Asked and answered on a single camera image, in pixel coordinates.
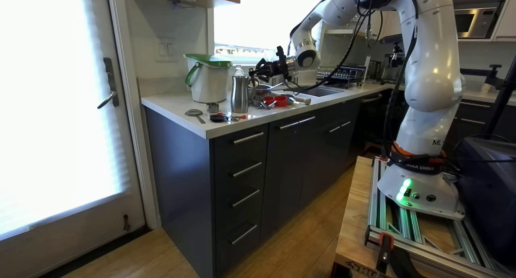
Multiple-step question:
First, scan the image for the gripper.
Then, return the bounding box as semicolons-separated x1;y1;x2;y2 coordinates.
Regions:
248;59;289;83

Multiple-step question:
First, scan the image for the tall silver cup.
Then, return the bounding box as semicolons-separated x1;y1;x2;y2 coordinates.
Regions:
231;75;250;114

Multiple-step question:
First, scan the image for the silver ladle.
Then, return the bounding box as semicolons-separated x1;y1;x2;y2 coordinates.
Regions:
185;108;206;124

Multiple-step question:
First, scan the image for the metal bowl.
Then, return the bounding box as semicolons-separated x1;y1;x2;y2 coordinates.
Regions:
248;84;275;102

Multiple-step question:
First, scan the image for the window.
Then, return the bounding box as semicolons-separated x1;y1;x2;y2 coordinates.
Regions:
213;0;325;64

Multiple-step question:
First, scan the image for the white bin with green lid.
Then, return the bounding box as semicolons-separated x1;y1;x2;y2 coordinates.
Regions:
184;54;233;104

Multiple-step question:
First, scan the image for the sink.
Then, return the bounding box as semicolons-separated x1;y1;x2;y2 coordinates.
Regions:
299;86;344;98

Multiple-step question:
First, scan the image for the drawer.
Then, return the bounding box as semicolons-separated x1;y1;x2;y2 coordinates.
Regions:
212;124;270;174
214;154;268;206
214;181;266;242
216;214;264;276

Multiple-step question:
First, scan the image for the black dish rack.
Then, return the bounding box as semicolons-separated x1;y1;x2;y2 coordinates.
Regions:
316;65;367;89

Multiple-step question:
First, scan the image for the cabinet door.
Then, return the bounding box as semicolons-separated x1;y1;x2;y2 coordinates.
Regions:
260;109;324;243
300;99;362;208

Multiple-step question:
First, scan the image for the coffee machine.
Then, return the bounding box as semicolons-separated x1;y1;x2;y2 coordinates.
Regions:
380;33;405;84

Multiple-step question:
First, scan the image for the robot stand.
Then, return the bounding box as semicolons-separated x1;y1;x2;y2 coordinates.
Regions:
331;156;516;278

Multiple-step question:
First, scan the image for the white door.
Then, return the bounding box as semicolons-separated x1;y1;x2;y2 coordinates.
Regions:
0;0;146;278

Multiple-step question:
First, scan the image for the orange clamp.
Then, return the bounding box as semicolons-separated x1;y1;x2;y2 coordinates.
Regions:
376;232;395;275

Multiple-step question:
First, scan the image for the silver microwave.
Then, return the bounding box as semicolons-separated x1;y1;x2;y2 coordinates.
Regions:
453;2;503;40

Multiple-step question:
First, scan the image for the black tap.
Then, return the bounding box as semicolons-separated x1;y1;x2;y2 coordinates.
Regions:
460;64;505;91

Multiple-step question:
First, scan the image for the black computer case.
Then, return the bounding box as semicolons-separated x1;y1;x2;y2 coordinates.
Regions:
457;136;516;267

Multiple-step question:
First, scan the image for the white handled utensil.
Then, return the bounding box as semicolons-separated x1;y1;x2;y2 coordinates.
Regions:
282;93;312;106

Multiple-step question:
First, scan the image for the cabinet door handle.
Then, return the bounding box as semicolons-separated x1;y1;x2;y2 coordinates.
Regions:
328;120;352;133
279;116;316;130

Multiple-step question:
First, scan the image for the drawer handle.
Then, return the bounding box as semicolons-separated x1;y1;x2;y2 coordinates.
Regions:
230;162;263;178
229;224;258;246
233;132;265;145
230;189;261;208

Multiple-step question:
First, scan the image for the wall switch plate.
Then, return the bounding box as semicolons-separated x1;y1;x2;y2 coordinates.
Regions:
156;38;178;62

